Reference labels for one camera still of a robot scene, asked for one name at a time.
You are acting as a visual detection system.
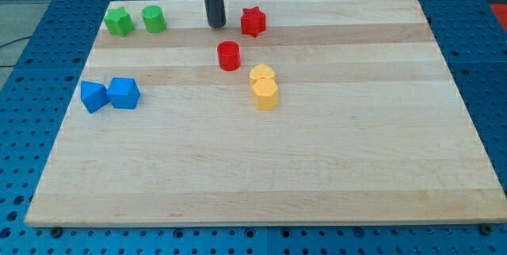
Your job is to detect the yellow hexagon block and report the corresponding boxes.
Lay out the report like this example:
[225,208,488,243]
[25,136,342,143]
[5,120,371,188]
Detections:
[251,78,279,110]

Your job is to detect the yellow heart block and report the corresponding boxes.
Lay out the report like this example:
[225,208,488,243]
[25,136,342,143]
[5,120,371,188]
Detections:
[249,63,276,86]

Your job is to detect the light wooden board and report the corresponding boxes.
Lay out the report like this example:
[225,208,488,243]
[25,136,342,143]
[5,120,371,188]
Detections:
[25,0,506,227]

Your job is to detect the red cylinder block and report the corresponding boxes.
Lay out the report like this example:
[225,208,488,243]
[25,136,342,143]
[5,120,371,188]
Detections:
[217,40,241,71]

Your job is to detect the red star block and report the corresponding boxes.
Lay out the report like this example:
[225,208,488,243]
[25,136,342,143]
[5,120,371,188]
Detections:
[240,6,266,37]

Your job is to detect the blue cube block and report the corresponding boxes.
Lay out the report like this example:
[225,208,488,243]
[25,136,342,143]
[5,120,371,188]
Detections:
[106,77,140,109]

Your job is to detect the green cylinder block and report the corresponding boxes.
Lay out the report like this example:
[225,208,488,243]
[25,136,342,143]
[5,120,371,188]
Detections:
[141,6,166,33]

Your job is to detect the blue triangular prism block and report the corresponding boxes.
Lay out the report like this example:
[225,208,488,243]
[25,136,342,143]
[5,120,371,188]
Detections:
[80,81,109,114]

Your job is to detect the green star block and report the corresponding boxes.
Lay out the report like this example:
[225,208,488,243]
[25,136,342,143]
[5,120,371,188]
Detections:
[104,6,135,36]

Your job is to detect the black cable on floor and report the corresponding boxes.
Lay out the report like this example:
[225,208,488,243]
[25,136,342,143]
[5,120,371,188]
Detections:
[0,35,32,68]

